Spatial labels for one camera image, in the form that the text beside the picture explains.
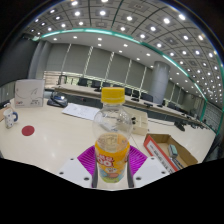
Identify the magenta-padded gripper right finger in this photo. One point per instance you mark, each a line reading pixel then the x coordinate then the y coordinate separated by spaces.
pixel 148 170

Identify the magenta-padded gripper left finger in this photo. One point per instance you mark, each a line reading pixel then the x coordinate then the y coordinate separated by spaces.
pixel 74 170

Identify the yellow-capped clear drink bottle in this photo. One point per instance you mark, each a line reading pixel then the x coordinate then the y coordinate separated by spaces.
pixel 112 156

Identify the open brown box red side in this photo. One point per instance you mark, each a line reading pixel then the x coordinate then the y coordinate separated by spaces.
pixel 156 150

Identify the small teal block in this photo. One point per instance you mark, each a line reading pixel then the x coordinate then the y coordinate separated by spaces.
pixel 172 151

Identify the small open beige box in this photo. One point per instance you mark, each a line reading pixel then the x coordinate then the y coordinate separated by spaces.
pixel 140 123

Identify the white paper sheets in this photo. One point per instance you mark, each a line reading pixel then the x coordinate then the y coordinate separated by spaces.
pixel 80 111

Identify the flat round red coaster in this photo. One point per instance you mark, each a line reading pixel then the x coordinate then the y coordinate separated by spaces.
pixel 28 130

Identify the black desk phone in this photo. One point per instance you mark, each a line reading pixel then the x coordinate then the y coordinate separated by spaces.
pixel 57 100

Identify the long curved conference desk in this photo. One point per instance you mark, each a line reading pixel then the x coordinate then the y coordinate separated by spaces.
pixel 80 90

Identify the large white cardboard box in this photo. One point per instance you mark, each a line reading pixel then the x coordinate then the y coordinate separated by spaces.
pixel 29 93

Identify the row of black office chairs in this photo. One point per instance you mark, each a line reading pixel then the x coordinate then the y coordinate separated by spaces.
pixel 95 83

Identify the round ceiling lights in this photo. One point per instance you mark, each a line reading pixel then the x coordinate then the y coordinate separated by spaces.
pixel 102 13

